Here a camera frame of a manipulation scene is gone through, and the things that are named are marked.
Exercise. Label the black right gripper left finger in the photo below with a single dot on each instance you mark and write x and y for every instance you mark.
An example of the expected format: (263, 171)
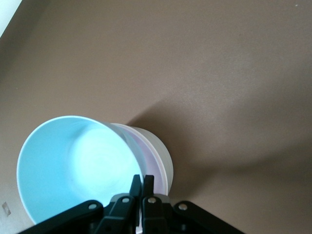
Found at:
(122, 212)

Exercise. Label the blue bowl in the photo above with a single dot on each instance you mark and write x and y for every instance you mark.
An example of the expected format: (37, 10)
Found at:
(61, 165)

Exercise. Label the white bowl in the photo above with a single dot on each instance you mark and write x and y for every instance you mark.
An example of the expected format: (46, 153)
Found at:
(163, 151)

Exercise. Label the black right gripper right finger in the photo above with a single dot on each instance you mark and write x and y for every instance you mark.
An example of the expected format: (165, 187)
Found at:
(152, 214)

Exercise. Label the brown table mat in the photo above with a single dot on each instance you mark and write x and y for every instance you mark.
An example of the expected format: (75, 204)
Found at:
(219, 73)

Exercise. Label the pink bowl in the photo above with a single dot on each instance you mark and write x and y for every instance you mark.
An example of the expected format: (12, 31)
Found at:
(151, 161)

